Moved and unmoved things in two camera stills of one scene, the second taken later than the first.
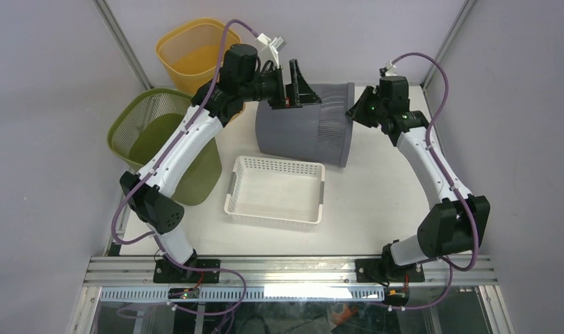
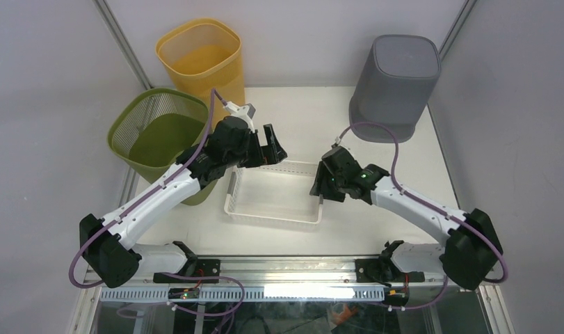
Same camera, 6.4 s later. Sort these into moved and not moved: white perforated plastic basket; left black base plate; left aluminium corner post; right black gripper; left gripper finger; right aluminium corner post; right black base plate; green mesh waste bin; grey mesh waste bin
Moved: left gripper finger; right black gripper; grey mesh waste bin
Not moved: left black base plate; right black base plate; green mesh waste bin; white perforated plastic basket; right aluminium corner post; left aluminium corner post
